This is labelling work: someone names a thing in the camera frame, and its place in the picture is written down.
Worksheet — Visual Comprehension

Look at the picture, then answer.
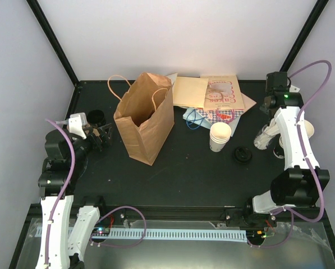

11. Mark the black cup sleeve stack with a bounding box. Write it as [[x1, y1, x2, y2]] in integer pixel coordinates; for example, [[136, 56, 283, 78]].
[[86, 109, 106, 128]]

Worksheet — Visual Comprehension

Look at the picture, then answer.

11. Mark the brown paper bag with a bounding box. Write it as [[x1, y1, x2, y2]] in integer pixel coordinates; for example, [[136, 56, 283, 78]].
[[107, 72, 175, 165]]

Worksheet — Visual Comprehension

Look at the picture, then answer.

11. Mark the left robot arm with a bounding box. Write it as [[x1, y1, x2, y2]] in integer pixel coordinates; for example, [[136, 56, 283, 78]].
[[36, 124, 112, 268]]

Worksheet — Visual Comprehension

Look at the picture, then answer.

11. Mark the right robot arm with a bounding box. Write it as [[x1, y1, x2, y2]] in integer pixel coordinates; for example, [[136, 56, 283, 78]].
[[242, 72, 330, 226]]

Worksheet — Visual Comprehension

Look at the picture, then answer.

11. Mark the tan flat paper bag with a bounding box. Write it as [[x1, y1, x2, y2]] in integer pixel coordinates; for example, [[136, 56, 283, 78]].
[[241, 93, 256, 113]]

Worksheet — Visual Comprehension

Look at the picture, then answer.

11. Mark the jar of white stirrers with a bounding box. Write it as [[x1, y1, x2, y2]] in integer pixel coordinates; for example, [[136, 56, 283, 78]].
[[254, 118, 280, 150]]

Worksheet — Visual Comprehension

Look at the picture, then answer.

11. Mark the blue checkered paper bag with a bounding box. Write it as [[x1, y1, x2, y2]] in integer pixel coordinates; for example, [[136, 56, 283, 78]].
[[196, 109, 245, 124]]

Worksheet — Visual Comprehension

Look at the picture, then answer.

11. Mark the cakes printed paper bag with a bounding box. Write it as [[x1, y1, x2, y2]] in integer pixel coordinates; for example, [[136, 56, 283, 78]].
[[201, 75, 245, 111]]

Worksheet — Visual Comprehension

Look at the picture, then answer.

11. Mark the white lid stack on sleeve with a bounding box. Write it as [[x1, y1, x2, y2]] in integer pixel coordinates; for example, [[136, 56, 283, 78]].
[[273, 120, 315, 159]]

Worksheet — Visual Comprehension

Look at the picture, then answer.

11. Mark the white paper cup stack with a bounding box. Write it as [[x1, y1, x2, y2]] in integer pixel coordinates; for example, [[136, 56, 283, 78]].
[[209, 122, 232, 152]]

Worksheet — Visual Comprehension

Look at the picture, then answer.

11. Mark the black lid stack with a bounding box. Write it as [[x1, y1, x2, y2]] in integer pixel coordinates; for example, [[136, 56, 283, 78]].
[[232, 146, 253, 165]]

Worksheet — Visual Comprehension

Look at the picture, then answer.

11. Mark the yellow padded envelope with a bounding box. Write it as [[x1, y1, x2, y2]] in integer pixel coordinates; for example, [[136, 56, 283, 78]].
[[167, 73, 209, 108]]

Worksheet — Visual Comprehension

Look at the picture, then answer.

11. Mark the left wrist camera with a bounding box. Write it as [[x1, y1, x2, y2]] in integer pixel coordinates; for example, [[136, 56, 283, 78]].
[[68, 112, 88, 139]]

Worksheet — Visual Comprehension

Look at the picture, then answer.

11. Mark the light blue cable duct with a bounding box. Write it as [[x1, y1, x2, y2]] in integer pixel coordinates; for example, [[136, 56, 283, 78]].
[[35, 226, 247, 244]]

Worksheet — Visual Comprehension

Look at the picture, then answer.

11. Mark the right black frame post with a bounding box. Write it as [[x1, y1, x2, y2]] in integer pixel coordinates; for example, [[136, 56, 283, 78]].
[[279, 0, 329, 72]]

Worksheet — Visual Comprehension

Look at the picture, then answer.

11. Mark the black frame post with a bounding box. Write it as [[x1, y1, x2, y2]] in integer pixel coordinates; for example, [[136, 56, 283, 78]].
[[279, 0, 329, 72], [26, 0, 79, 86]]

